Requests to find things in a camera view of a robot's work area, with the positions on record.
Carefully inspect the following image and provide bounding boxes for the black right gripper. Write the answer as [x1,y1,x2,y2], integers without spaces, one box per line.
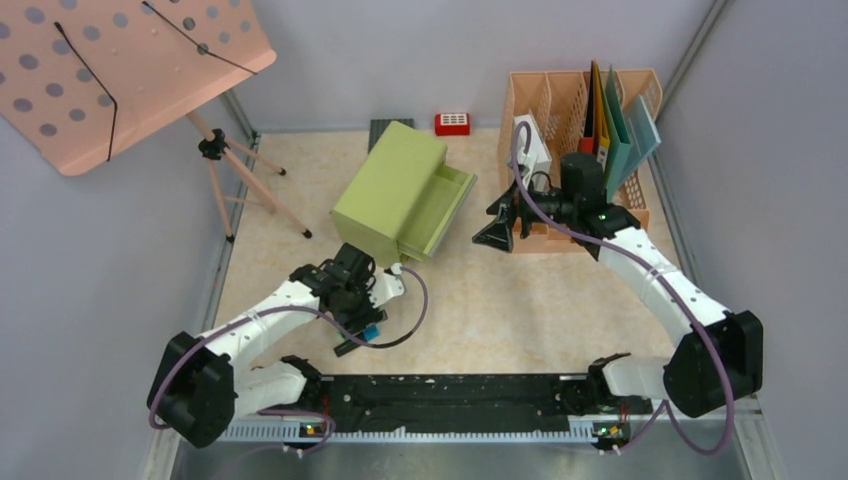
[473,172,577,253]

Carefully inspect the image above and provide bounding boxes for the black blue highlighter marker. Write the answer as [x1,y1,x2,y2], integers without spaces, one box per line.
[333,324,380,358]

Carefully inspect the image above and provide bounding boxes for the white paper booklet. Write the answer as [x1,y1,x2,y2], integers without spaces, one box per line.
[513,113,552,190]

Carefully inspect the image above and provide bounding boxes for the green metal drawer cabinet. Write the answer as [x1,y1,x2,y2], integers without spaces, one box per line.
[330,122,477,266]

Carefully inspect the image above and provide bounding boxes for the yellow plastic clip folder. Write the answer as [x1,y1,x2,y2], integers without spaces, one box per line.
[591,60,610,167]

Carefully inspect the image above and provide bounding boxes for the teal plastic folder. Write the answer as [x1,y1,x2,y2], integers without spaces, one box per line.
[602,67,632,202]

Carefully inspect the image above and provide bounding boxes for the light blue hardcover book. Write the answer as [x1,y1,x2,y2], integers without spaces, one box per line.
[619,94,661,186]

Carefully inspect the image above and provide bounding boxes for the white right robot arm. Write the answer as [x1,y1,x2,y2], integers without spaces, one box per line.
[472,153,764,418]

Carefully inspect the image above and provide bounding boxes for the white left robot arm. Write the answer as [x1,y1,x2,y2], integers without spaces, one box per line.
[146,243,407,448]

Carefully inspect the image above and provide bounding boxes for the red folder in organizer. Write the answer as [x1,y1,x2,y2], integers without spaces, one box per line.
[578,60,597,153]

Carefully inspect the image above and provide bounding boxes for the red small box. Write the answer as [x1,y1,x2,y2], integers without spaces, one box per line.
[433,112,471,136]

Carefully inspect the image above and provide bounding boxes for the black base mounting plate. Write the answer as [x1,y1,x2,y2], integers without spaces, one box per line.
[258,372,654,435]

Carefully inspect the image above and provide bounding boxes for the gray lego baseplate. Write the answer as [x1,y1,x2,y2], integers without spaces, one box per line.
[367,118,415,152]

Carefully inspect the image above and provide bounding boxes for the pink music stand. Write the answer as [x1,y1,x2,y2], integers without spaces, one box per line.
[1,0,309,235]

